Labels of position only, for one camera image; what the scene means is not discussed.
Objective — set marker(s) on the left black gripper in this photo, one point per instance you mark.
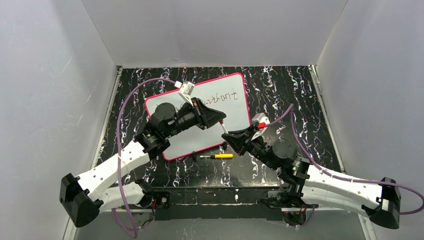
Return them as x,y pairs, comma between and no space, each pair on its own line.
199,113

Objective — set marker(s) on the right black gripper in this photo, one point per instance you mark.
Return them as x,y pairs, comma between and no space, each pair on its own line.
248,138

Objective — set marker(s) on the white marker pen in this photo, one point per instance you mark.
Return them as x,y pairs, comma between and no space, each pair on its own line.
224,128

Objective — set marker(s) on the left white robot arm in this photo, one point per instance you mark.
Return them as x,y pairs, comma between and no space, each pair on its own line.
88,194

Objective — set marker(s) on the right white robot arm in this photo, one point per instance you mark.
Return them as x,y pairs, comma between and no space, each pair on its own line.
307,184

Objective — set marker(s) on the black board clip right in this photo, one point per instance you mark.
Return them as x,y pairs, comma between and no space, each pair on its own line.
224,145

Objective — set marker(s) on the black board clip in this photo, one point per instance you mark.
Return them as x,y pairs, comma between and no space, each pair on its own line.
224,145
194,156

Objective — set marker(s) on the black board clip left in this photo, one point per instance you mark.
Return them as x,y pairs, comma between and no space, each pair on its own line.
194,156

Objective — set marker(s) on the yellow handled screwdriver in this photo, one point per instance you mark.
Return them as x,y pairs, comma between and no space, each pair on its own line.
217,156

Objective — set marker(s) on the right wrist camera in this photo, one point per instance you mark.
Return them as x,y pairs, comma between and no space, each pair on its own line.
259,122

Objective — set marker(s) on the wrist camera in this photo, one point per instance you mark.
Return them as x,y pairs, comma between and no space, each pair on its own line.
259,122
185,90

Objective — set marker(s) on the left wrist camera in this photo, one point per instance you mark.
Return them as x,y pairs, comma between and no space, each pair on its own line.
185,90

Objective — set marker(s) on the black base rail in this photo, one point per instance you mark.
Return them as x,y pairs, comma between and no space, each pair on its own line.
177,203

